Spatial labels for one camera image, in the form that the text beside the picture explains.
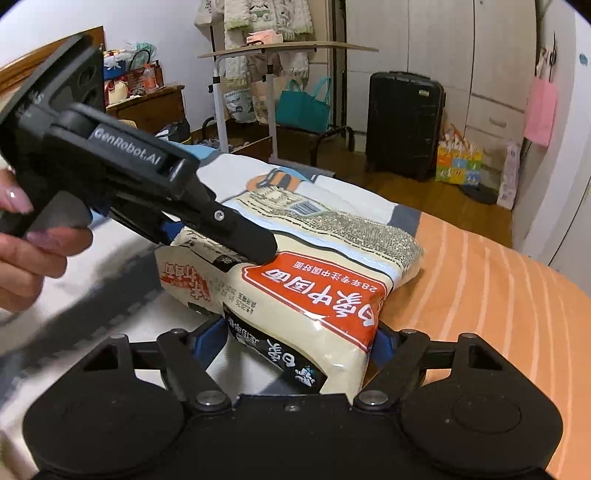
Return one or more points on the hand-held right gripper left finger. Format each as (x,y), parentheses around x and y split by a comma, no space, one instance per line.
(210,341)

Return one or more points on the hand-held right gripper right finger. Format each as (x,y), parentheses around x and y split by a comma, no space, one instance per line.
(383,344)

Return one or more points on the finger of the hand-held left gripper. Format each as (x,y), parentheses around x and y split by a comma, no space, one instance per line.
(231,235)
(168,233)

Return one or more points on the large noodle bag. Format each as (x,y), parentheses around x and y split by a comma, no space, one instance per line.
(323,258)

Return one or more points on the person's left hand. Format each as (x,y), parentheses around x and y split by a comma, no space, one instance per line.
(37,258)

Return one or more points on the cream bag with red ribbon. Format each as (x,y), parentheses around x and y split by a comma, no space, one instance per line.
(116,92)

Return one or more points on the wooden nightstand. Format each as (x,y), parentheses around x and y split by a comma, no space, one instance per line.
(147,110)

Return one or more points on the black plastic bag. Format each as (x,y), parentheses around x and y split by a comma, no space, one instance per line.
(175,131)

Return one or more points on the plush bouquet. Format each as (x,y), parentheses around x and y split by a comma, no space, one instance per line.
(114,64)

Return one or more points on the orange bottle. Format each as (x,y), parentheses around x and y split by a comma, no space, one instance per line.
(148,78)

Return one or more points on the wooden headboard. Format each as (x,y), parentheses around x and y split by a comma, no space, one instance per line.
(27,60)

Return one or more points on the white patterned bag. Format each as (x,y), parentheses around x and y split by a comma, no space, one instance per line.
(240,106)

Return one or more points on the teal shopping bag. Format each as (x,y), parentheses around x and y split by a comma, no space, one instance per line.
(302,110)

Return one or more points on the white canvas tote bag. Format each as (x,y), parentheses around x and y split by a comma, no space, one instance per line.
(207,11)

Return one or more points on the colourful gift bag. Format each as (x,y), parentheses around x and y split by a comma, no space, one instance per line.
(459,166)

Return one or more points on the adjustable side table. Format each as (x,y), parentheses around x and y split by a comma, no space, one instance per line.
(295,48)

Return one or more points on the pink tissue pack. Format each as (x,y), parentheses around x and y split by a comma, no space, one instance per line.
(265,37)

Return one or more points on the black suitcase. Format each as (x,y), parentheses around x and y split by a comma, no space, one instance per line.
(404,127)

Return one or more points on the white plastic package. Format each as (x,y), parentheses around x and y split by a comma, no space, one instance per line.
(509,180)

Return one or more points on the fluffy white hanging clothing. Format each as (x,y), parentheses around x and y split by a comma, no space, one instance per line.
(268,18)

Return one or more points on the white door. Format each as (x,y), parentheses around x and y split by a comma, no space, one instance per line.
(563,184)

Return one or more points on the pink hanging bag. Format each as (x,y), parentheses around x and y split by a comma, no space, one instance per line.
(541,110)

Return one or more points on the white wardrobe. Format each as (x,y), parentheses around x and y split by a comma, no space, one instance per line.
(438,37)

